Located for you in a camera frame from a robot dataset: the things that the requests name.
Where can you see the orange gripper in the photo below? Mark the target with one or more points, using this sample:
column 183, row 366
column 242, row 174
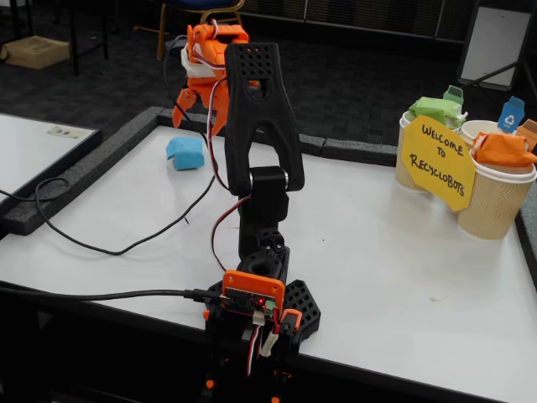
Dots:
column 200, row 90

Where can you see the orange and black robot arm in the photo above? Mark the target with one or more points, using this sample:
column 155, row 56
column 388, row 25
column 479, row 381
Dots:
column 260, row 126

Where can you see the black robot base clamp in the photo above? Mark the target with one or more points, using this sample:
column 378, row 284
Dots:
column 304, row 304

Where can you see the small paper label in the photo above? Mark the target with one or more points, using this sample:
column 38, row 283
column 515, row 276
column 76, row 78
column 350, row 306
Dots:
column 65, row 132

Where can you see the white side table black edge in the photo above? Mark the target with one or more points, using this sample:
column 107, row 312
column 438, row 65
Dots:
column 33, row 151

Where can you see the brown cardboard box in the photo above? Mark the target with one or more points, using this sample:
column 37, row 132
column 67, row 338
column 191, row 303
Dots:
column 35, row 52

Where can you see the short dark grey foam strip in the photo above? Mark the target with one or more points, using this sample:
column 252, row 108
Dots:
column 369, row 153

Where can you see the ribbed brown paper cup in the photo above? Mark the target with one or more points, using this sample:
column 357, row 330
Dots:
column 486, row 127
column 405, row 172
column 491, row 210

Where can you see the yellow welcome paper sign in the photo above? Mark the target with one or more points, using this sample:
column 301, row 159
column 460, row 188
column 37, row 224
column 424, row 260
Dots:
column 436, row 163

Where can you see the green recycling bin tag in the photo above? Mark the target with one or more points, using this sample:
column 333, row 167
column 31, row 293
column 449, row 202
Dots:
column 454, row 93

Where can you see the blue recycling bin tag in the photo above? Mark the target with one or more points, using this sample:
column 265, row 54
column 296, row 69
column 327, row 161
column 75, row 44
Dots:
column 511, row 117

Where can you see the orange recycling bin tag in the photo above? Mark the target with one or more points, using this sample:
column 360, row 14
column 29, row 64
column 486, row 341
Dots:
column 530, row 130

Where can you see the gold frame blue chair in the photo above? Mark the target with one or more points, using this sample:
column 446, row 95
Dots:
column 201, row 3

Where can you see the black metal table frame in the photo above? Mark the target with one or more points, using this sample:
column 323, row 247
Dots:
column 75, row 50

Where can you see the orange controller board mount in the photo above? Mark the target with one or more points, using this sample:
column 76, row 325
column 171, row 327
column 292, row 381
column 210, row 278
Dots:
column 251, row 283

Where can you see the white panel black frame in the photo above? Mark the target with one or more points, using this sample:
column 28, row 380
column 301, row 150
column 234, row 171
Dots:
column 491, row 46

